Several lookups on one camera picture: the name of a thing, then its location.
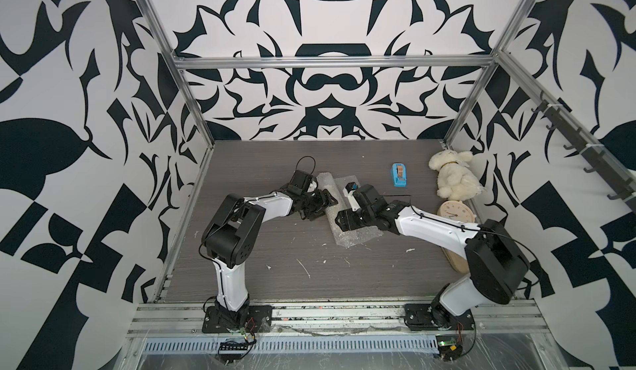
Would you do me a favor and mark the clear bubble wrap sheet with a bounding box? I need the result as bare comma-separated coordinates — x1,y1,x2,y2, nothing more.
317,172,383,248

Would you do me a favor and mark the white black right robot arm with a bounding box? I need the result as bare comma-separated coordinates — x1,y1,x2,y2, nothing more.
335,185,530,330

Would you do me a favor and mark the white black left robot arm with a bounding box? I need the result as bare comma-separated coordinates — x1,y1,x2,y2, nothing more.
199,189,338,315

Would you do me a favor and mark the blue tape dispenser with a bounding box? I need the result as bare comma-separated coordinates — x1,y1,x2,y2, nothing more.
391,163,407,188

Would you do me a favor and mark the pink round timer clock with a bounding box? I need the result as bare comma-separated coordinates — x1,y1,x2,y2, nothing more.
437,200,476,223

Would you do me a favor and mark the white plush teddy bear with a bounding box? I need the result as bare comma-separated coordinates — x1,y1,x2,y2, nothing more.
428,150,485,201

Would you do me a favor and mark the wooden brush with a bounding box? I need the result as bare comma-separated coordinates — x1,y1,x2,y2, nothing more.
442,248,470,275

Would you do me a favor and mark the right black electronics board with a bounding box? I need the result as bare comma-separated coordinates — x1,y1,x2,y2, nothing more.
436,335,463,362

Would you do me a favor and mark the black electronics board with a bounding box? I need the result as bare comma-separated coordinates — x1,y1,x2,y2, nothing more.
436,335,463,362
216,339,258,364

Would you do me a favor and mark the left black electronics board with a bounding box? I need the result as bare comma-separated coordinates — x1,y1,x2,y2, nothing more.
216,339,258,364

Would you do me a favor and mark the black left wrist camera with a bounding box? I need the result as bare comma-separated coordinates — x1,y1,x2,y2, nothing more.
287,170,313,196

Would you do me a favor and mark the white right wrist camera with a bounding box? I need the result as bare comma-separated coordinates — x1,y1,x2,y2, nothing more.
343,181,360,212

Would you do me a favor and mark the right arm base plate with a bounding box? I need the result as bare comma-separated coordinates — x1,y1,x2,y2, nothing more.
403,303,475,331

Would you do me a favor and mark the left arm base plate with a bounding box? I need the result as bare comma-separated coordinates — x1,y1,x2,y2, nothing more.
201,303,273,334

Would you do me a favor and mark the aluminium frame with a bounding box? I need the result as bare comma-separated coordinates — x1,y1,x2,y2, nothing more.
137,0,635,369

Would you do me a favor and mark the grey wall hook rail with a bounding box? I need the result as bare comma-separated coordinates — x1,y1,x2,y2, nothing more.
530,91,635,212

